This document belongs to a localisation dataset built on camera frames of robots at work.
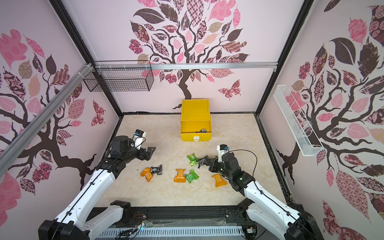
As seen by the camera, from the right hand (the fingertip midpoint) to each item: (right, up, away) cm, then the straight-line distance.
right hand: (207, 161), depth 81 cm
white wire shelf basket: (+49, +14, -7) cm, 52 cm away
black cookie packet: (-2, +17, +9) cm, 19 cm away
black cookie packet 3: (-3, 0, +1) cm, 3 cm away
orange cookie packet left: (-36, -8, +6) cm, 37 cm away
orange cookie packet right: (+7, -12, +4) cm, 15 cm away
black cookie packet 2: (-30, -7, +7) cm, 32 cm away
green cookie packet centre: (-9, -10, +5) cm, 14 cm away
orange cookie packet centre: (-16, -11, +5) cm, 20 cm away
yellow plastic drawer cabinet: (-7, +23, +10) cm, 26 cm away
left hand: (-34, +8, 0) cm, 35 cm away
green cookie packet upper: (-9, -1, +12) cm, 15 cm away
